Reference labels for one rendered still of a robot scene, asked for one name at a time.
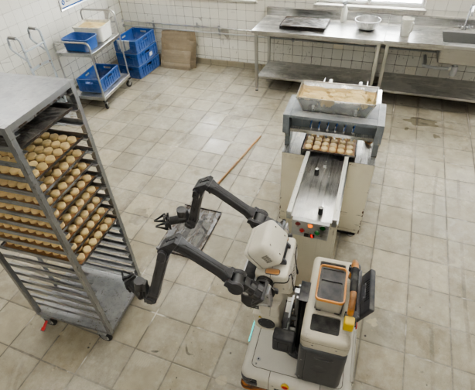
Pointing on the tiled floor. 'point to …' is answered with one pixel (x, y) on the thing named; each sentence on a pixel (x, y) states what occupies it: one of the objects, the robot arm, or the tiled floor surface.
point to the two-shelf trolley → (96, 63)
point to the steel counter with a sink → (459, 35)
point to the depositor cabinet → (355, 189)
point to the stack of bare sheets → (208, 222)
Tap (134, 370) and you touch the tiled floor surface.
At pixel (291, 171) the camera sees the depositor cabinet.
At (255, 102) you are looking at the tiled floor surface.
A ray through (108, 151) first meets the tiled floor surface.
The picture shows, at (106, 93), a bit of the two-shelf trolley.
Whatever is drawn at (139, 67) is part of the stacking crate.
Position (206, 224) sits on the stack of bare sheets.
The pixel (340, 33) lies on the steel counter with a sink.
